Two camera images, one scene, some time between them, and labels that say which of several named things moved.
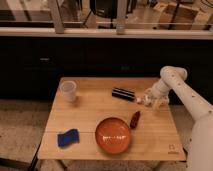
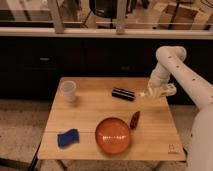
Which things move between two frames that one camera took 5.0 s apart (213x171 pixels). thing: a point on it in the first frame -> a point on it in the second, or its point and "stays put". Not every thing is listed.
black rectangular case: x=123 y=94 stays put
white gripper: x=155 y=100 -> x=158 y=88
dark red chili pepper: x=135 y=119 stays put
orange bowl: x=112 y=135 stays put
